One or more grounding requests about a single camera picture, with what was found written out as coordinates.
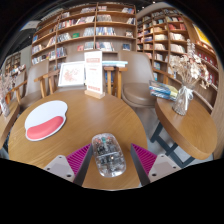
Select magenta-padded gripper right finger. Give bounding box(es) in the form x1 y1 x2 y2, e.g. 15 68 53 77
130 143 182 187

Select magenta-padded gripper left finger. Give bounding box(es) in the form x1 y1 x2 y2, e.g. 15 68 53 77
43 143 95 187

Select transparent computer mouse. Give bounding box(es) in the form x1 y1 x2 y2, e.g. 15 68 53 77
91 132 127 178

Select glass vase with beige flowers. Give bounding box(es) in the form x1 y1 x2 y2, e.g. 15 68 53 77
168 39 211 117

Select stack of blue-yellow books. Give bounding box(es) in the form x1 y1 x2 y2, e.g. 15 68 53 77
148 79 179 102

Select glass vase with pink flowers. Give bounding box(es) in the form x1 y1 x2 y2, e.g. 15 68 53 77
0 71 14 118

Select brown leather armchair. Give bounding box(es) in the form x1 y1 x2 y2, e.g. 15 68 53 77
114 49 160 109
11 59 52 111
46 51 122 100

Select white framed red-print picture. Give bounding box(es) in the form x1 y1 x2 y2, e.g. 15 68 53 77
57 60 86 88

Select white sign on wooden stand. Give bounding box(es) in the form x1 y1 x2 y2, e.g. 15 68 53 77
83 50 106 100

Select light blue book stack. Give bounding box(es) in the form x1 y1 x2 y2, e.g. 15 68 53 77
101 60 129 68

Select distant wooden bookshelf unit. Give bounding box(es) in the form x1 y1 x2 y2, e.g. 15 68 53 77
3 51 22 76

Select curved wooden bookshelf unit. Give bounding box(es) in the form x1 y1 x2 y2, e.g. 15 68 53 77
135 6 224 114

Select white hanging ceiling panel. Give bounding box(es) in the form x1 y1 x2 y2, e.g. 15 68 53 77
19 20 41 32

